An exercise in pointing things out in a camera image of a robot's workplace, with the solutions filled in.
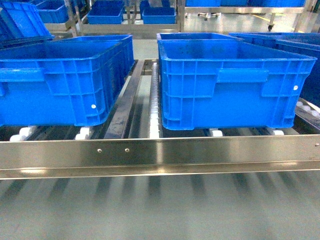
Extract blue bin with red parts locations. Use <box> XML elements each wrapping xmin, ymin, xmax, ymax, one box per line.
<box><xmin>272</xmin><ymin>37</ymin><xmax>320</xmax><ymax>102</ymax></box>

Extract blue bin behind centre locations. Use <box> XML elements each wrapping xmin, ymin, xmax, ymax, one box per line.
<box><xmin>156</xmin><ymin>32</ymin><xmax>243</xmax><ymax>41</ymax></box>

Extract tilted blue bin behind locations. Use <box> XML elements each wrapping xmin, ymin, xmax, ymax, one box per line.
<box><xmin>0</xmin><ymin>0</ymin><xmax>54</xmax><ymax>46</ymax></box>

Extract blue bin centre right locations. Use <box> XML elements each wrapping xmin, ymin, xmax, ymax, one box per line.
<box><xmin>158</xmin><ymin>39</ymin><xmax>317</xmax><ymax>131</ymax></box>

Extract steel shelf rack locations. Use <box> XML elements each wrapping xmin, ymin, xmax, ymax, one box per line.
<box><xmin>0</xmin><ymin>60</ymin><xmax>320</xmax><ymax>180</ymax></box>

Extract blue bin behind right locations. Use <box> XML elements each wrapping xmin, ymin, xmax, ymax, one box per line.
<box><xmin>229</xmin><ymin>32</ymin><xmax>320</xmax><ymax>48</ymax></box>

